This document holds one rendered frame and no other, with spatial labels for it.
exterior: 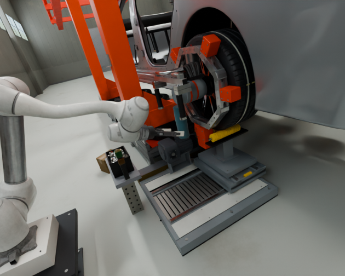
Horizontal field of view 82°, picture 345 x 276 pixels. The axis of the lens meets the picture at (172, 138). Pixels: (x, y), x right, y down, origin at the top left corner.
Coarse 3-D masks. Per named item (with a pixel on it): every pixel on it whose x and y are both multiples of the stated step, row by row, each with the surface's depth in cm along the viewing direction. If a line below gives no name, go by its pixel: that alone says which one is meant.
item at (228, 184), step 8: (200, 160) 184; (200, 168) 179; (208, 168) 171; (248, 168) 159; (256, 168) 153; (264, 168) 156; (216, 176) 158; (224, 176) 157; (232, 176) 151; (240, 176) 154; (248, 176) 150; (256, 176) 155; (224, 184) 151; (232, 184) 145; (240, 184) 149; (232, 192) 147
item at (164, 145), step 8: (176, 136) 175; (192, 136) 180; (160, 144) 174; (168, 144) 169; (176, 144) 170; (184, 144) 177; (192, 144) 180; (160, 152) 177; (168, 152) 168; (176, 152) 172; (184, 152) 181; (168, 160) 171; (176, 160) 175; (184, 160) 199; (168, 168) 194; (176, 168) 191
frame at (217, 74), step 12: (180, 48) 133; (192, 48) 121; (180, 60) 139; (204, 60) 115; (216, 60) 113; (216, 72) 109; (216, 84) 113; (216, 96) 117; (192, 108) 157; (228, 108) 120; (192, 120) 155; (204, 120) 147; (216, 120) 127
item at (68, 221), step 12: (60, 216) 131; (72, 216) 129; (60, 228) 121; (72, 228) 119; (60, 240) 113; (72, 240) 111; (60, 252) 106; (72, 252) 104; (60, 264) 99; (72, 264) 98
